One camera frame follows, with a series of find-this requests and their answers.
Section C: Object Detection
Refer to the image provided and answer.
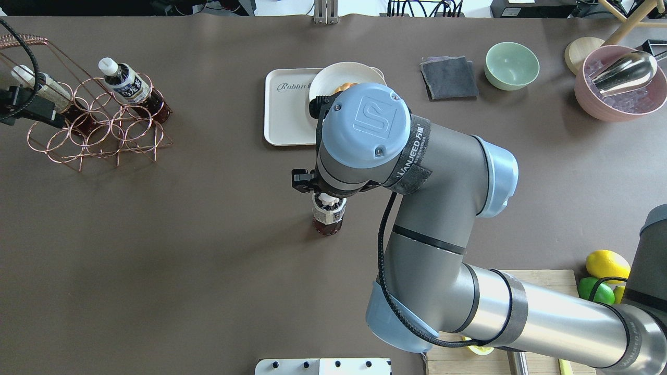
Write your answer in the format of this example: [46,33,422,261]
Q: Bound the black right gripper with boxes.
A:
[291,169,319,194]

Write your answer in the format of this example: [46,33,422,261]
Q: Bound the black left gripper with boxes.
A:
[1,86,67,129]

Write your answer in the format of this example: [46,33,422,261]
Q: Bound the tea bottle slot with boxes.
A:
[98,57,172,124]
[312,193,347,236]

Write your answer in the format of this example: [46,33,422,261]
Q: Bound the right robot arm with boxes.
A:
[291,83,665,374]

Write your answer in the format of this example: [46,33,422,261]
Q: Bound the cream serving tray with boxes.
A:
[264,67,322,146]

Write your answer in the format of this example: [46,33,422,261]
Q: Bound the tea bottle front slot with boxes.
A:
[98,57,172,124]

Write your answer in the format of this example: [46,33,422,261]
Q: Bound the white round plate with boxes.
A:
[308,61,386,119]

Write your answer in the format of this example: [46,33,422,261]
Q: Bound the grey folded cloth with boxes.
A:
[419,56,479,101]

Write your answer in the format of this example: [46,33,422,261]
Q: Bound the wooden cutting board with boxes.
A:
[423,270,577,374]

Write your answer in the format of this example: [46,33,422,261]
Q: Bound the mint green bowl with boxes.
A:
[484,41,540,92]

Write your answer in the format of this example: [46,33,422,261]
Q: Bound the half lemon slice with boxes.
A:
[467,346,495,356]

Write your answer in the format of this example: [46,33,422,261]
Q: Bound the pink bowl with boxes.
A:
[574,45,666,122]

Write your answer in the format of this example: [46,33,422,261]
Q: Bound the wooden mug tree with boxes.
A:
[564,1,665,74]

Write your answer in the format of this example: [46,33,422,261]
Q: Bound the yellow lemon upper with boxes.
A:
[585,249,631,279]

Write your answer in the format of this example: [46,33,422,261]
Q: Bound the yellow lemon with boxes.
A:
[585,249,631,279]
[613,285,626,304]

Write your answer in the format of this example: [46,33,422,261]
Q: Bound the green lime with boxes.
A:
[578,277,616,305]

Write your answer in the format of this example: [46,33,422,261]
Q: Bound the yellow plastic knife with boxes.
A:
[558,358,574,375]

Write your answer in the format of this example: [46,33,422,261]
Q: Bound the yellow lemon lower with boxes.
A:
[613,285,626,304]

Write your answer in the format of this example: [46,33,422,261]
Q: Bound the clear ice cubes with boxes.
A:
[587,62,659,114]

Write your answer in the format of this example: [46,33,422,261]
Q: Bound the steel ice scoop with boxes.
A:
[591,51,658,97]

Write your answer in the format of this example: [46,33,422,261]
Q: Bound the copper wire bottle rack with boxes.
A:
[2,34,173,171]

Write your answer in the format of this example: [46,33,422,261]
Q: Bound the glazed ring pastry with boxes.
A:
[331,82,358,95]

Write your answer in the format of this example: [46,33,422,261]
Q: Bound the aluminium frame post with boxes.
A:
[313,0,340,24]

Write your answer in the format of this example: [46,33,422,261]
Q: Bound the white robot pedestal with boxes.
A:
[254,357,393,374]

